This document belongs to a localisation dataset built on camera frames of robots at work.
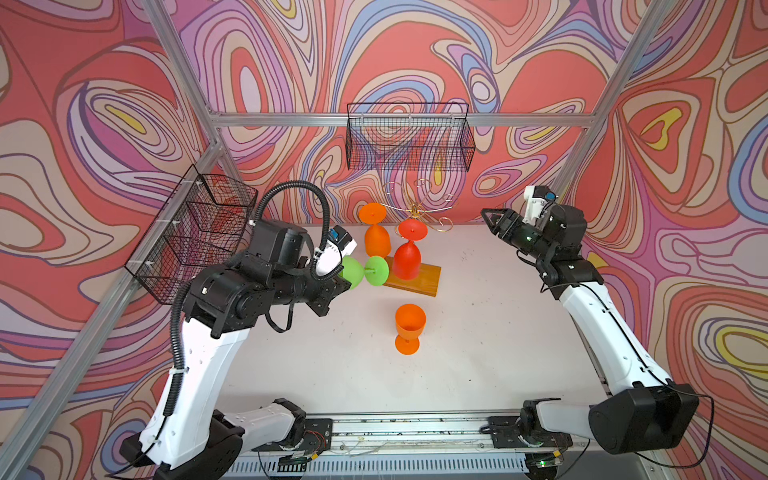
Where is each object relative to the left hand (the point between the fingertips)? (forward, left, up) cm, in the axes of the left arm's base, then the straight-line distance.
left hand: (349, 282), depth 58 cm
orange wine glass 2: (+25, -5, -15) cm, 29 cm away
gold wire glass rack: (+58, -18, -27) cm, 66 cm away
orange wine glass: (+5, -14, -25) cm, 29 cm away
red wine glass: (+18, -13, -16) cm, 27 cm away
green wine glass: (+9, -5, -9) cm, 14 cm away
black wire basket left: (+25, +43, -8) cm, 50 cm away
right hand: (+20, -32, -2) cm, 38 cm away
